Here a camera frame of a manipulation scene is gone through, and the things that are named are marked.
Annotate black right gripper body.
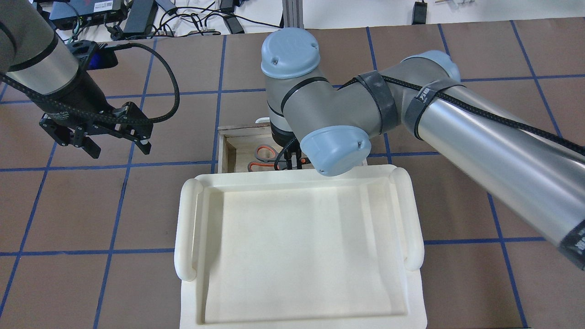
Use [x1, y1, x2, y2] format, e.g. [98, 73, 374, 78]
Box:
[275, 137, 306, 171]

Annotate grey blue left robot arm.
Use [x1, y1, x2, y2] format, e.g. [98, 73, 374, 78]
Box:
[1, 0, 153, 159]

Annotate white plastic tray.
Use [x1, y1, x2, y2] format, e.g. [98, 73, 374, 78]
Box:
[174, 164, 427, 329]

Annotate aluminium frame post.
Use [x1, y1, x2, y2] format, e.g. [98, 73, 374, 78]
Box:
[282, 0, 305, 29]

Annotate orange grey handled scissors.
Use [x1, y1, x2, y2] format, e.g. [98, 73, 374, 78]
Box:
[247, 144, 278, 172]

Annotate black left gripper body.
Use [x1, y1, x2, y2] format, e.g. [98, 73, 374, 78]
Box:
[38, 114, 153, 148]

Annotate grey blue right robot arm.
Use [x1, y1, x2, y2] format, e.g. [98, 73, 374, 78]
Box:
[261, 27, 585, 270]

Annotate black power brick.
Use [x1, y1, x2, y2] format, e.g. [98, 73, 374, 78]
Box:
[122, 0, 158, 38]

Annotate light wooden drawer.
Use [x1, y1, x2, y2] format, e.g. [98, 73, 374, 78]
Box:
[217, 125, 369, 175]

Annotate black braided cable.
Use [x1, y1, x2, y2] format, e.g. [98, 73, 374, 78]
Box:
[0, 41, 181, 126]

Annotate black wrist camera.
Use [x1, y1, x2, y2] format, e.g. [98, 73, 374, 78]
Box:
[66, 40, 119, 71]

